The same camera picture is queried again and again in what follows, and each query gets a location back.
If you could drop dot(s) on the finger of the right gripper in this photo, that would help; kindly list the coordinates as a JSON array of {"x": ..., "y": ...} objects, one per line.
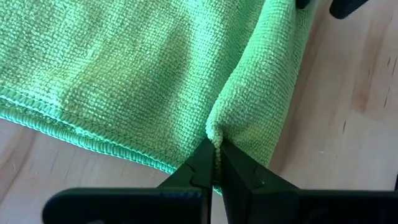
[
  {"x": 345, "y": 7},
  {"x": 302, "y": 3}
]

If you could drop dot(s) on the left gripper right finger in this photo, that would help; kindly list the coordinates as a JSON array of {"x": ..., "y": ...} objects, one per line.
[{"x": 248, "y": 193}]

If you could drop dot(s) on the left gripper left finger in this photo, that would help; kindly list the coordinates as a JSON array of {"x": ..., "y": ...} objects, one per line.
[{"x": 192, "y": 177}]

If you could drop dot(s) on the green microfiber towel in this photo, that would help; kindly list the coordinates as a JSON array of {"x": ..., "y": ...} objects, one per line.
[{"x": 124, "y": 77}]

